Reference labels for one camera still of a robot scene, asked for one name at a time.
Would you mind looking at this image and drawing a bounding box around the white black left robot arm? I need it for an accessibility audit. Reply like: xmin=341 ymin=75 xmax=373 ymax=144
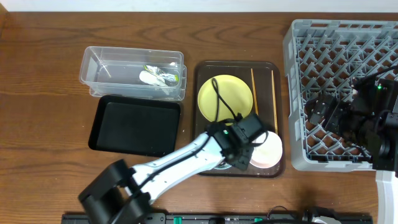
xmin=78 ymin=124 xmax=258 ymax=223

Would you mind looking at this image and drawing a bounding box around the white crumpled paper waste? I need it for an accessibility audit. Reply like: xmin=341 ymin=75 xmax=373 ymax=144
xmin=139 ymin=71 xmax=172 ymax=95

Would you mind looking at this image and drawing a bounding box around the green snack wrapper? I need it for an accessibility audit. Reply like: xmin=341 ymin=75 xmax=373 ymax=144
xmin=144 ymin=65 xmax=179 ymax=82

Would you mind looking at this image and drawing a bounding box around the left wooden chopstick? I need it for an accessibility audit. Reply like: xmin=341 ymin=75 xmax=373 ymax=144
xmin=251 ymin=68 xmax=259 ymax=115

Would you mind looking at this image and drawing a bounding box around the blue bowl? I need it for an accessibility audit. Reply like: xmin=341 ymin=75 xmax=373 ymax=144
xmin=215 ymin=162 xmax=232 ymax=170

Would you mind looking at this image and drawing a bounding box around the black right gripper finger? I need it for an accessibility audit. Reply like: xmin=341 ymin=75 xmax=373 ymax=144
xmin=305 ymin=93 xmax=333 ymax=111
xmin=307 ymin=104 xmax=328 ymax=124

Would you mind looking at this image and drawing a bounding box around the grey dishwasher rack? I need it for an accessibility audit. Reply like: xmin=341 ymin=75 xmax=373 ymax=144
xmin=283 ymin=19 xmax=397 ymax=172

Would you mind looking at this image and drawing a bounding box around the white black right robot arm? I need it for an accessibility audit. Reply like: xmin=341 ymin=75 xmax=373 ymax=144
xmin=305 ymin=65 xmax=397 ymax=223

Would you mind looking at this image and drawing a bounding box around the yellow round plate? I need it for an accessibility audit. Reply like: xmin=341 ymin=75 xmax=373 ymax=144
xmin=197 ymin=75 xmax=253 ymax=121

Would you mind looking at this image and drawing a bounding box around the clear plastic waste bin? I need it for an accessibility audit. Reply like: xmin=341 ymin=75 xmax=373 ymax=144
xmin=80 ymin=46 xmax=187 ymax=101

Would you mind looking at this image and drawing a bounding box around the black food waste tray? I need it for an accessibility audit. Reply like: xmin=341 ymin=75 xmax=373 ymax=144
xmin=88 ymin=95 xmax=180 ymax=157

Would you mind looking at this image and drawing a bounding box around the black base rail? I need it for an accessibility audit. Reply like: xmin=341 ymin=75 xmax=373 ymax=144
xmin=61 ymin=205 xmax=374 ymax=224

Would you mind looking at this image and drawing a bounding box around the pink bowl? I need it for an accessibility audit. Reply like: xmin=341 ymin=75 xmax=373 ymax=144
xmin=250 ymin=131 xmax=283 ymax=169

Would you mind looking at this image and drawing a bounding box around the brown serving tray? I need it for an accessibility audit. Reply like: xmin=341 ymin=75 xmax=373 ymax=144
xmin=193 ymin=61 xmax=285 ymax=179

